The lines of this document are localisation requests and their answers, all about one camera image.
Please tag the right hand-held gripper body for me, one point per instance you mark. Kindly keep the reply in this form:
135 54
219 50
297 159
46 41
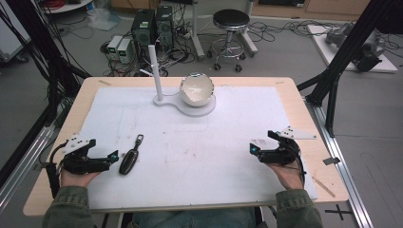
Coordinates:
286 148

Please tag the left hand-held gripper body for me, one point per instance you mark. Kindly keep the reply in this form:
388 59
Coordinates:
76 158

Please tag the black car key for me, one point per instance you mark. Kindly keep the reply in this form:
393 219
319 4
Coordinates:
129 161

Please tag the white bowl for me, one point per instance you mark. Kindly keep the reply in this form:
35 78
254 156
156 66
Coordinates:
196 90

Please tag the white stand with pole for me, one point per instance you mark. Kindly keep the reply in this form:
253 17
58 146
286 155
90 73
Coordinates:
177 103

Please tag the person's left hand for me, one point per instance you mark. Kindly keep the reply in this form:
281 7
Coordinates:
77 179

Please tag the person's right hand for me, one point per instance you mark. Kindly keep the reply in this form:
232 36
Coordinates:
288 177

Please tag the black tape piece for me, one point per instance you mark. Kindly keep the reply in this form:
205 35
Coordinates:
331 161

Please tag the wooden stick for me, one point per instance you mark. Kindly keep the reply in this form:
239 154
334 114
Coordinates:
323 186

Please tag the white table mat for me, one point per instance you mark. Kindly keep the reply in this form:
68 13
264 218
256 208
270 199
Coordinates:
202 158

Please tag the white power supply unit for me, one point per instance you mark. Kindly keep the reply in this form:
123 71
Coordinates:
125 50
114 47

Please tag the white floor board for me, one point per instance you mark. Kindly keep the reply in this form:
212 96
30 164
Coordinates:
320 44

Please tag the black round stool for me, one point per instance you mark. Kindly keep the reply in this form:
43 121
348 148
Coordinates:
230 22

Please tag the black computer tower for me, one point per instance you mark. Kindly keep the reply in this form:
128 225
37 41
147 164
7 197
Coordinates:
143 28
164 27

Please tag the grey machine on board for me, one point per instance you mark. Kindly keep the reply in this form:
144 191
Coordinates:
364 44

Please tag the clear plastic bag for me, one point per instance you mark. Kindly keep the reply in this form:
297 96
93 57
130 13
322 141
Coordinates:
103 17

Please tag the aluminium rail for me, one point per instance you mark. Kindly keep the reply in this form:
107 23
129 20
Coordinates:
342 177
22 158

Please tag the black frame strut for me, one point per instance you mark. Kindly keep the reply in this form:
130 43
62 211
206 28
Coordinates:
348 50
38 47

